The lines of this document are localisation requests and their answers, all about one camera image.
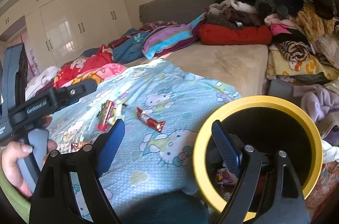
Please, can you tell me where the red snack stick wrapper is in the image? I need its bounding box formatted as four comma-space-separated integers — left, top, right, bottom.
137, 107, 165, 133

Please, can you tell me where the yellow white torn wrapper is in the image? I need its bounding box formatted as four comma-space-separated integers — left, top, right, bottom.
114, 102, 127, 120

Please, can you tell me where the cream built-in wardrobe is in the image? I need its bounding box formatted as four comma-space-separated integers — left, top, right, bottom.
1, 0, 131, 70

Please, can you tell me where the pink Pooh blanket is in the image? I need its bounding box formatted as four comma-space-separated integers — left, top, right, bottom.
64, 63, 126, 86

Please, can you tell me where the colourful candy packet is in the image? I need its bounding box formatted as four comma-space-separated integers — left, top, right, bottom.
97, 100, 115, 132

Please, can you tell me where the blue floral quilt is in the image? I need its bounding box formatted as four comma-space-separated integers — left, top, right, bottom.
113, 31, 150, 64

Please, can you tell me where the person's left hand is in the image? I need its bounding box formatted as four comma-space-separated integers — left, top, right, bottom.
1, 141, 33, 198

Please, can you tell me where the lavender fleece cloth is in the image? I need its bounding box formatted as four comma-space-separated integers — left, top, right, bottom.
293, 85, 338, 123

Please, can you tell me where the yellow rimmed black trash bin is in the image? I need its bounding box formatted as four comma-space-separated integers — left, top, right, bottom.
193, 95, 323, 223

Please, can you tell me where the red folded garment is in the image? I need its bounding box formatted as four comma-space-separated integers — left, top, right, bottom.
198, 24, 272, 46

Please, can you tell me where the green sleeve left forearm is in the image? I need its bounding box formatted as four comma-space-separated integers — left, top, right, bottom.
1, 169, 31, 223

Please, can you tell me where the small yellow pink wrapper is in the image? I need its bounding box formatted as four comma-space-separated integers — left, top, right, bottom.
58, 142, 90, 153

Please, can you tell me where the striped purple blue pillow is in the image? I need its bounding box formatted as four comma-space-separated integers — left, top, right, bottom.
142, 13, 206, 59

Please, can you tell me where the grey bed headboard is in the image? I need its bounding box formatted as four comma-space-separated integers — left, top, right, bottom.
139, 0, 215, 24

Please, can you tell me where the light blue Hello Kitty blanket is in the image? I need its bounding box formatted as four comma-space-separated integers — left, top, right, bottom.
48, 59, 240, 218

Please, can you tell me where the yellow cartoon blanket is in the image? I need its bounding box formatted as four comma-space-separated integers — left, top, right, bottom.
266, 44, 338, 81

